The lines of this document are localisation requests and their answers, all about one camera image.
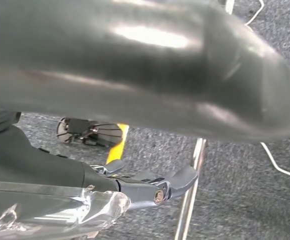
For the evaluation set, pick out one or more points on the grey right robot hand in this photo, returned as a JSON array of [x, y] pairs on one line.
[[134, 66]]

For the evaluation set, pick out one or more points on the steel workbench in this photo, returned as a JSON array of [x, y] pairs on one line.
[[189, 198]]

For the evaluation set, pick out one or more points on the yellow floor tape square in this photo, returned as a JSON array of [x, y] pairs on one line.
[[117, 149]]

